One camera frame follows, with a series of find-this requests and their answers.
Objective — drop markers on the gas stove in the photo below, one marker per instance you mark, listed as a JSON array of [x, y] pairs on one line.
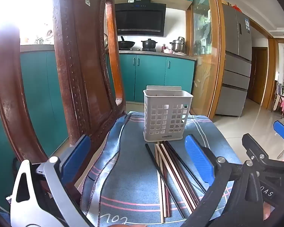
[[149, 49]]

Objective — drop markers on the steel stock pot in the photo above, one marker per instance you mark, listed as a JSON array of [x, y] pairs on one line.
[[178, 46]]

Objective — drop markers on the black range hood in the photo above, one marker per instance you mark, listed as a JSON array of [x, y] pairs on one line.
[[139, 19]]

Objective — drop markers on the black wok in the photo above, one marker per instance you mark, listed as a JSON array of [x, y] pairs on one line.
[[126, 43]]

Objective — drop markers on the silver refrigerator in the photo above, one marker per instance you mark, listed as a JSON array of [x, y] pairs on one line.
[[234, 75]]

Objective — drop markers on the light wooden chopstick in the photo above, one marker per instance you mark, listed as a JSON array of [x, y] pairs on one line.
[[178, 179], [164, 203], [160, 194]]

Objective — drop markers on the dark brown chopstick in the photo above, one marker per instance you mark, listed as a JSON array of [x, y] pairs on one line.
[[182, 175], [167, 201]]

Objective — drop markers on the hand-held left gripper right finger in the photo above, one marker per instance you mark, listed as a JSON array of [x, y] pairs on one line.
[[198, 160]]

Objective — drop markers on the blue striped cloth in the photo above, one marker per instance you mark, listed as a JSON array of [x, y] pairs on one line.
[[132, 182]]

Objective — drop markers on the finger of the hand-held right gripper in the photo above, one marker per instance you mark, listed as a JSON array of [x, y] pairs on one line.
[[255, 150], [282, 128]]

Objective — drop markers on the wood framed glass door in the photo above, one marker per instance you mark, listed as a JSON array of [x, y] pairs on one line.
[[203, 75]]

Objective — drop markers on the small pink container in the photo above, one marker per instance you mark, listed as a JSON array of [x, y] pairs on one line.
[[166, 50]]

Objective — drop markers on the brown wooden door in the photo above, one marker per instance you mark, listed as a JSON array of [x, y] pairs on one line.
[[256, 75]]

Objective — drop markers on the white plastic utensil basket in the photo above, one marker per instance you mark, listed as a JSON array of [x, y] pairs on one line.
[[168, 99]]

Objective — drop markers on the carved wooden chair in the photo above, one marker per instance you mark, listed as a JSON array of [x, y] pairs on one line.
[[85, 75]]

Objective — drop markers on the black clay pot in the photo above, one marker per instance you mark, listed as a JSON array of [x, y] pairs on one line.
[[149, 44]]

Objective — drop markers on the teal base cabinet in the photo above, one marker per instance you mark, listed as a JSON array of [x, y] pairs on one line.
[[35, 99], [151, 75]]

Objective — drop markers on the person's right hand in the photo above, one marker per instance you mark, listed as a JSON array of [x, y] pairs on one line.
[[266, 214]]

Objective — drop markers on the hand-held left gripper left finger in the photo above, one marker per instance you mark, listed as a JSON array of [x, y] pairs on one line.
[[77, 157]]

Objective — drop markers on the grey stone countertop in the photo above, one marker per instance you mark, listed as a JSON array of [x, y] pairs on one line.
[[179, 56]]

